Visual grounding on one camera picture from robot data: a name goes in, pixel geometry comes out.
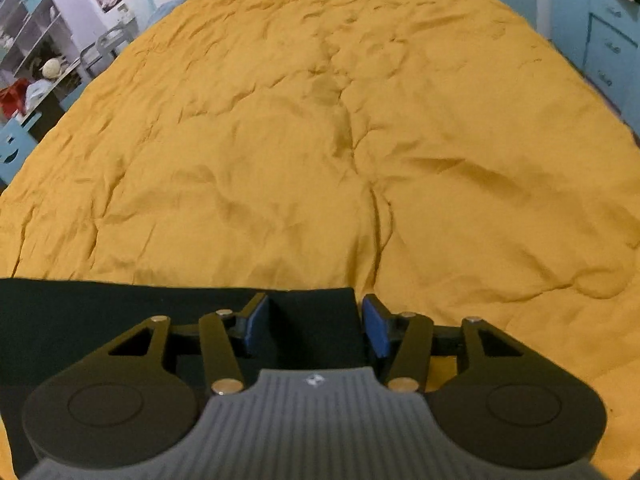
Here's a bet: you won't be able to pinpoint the blue drawer cabinet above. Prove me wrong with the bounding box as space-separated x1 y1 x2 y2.
550 0 640 117

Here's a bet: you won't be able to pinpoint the blue chair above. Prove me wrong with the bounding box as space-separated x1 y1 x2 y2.
0 109 44 187

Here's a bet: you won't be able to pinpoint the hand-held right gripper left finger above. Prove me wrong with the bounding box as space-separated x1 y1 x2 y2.
106 293 270 397

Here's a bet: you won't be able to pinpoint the red bag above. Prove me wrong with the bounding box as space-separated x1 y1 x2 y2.
0 82 27 120

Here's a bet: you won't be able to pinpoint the grey cart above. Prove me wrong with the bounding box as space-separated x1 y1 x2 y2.
79 16 139 80

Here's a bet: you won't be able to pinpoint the light blue cloth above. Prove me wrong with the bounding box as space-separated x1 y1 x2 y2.
24 82 52 107

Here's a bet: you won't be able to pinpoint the blue nightstand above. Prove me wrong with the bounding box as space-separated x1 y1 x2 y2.
487 0 540 28

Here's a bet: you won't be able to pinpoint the black pants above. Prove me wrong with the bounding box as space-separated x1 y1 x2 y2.
0 277 375 478

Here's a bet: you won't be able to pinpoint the yellow blanket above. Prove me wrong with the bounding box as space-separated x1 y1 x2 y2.
0 0 640 480

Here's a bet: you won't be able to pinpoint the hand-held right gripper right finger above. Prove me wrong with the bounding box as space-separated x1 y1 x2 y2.
361 293 522 395

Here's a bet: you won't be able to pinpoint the lilac and blue shelf unit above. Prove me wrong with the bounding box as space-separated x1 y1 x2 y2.
0 0 83 91

